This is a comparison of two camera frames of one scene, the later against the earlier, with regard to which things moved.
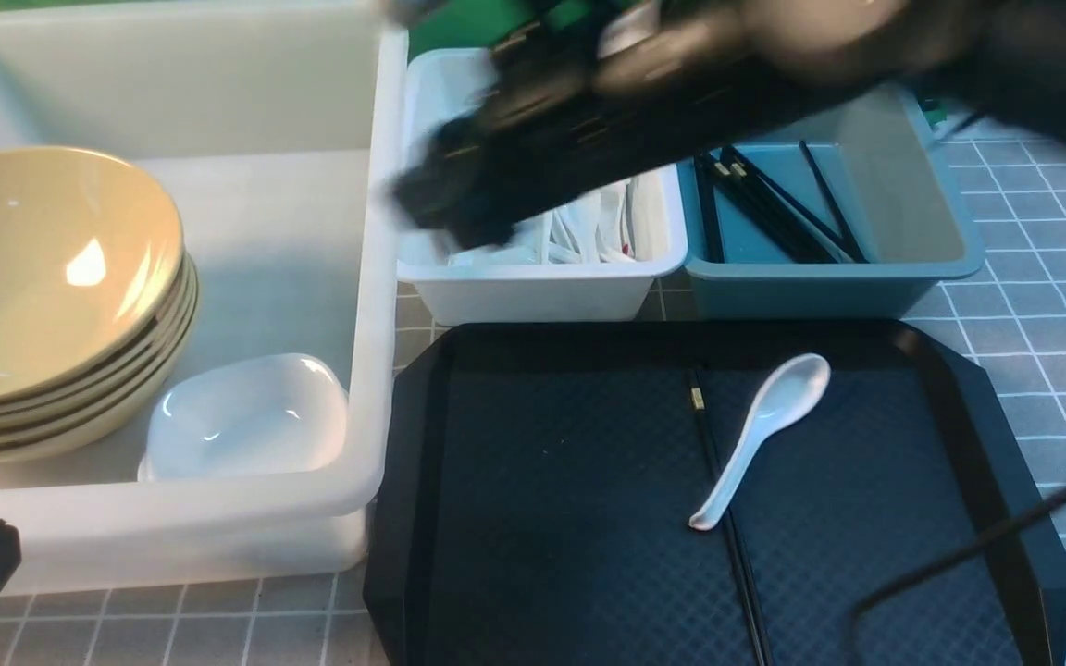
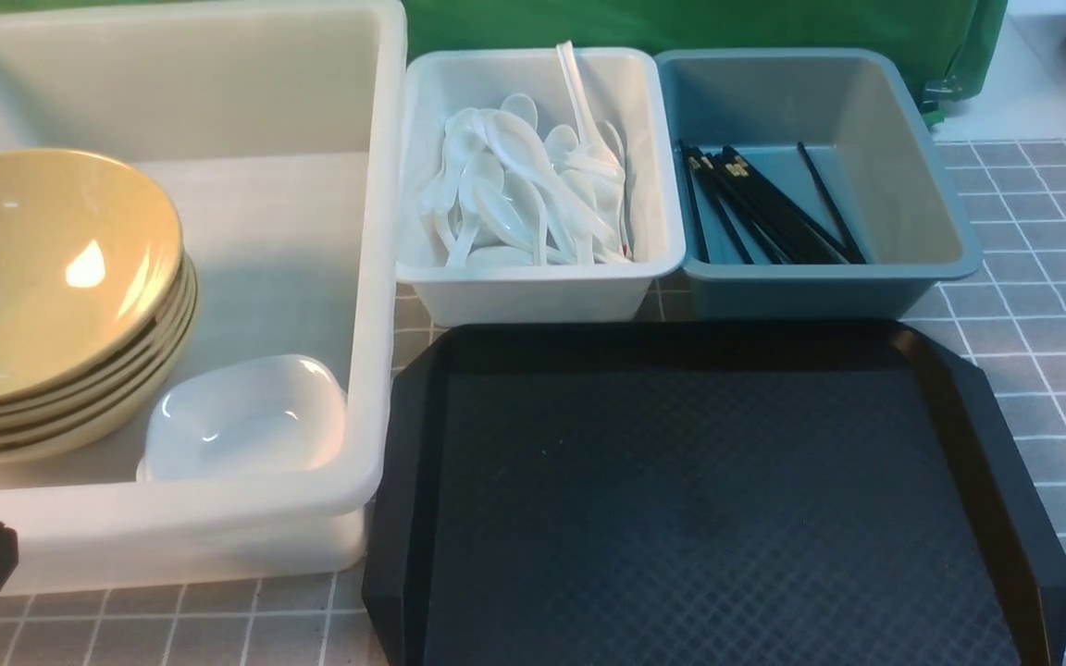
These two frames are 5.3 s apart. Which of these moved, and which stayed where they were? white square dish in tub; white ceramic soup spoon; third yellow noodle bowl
Moved: white ceramic soup spoon
Stayed: white square dish in tub; third yellow noodle bowl
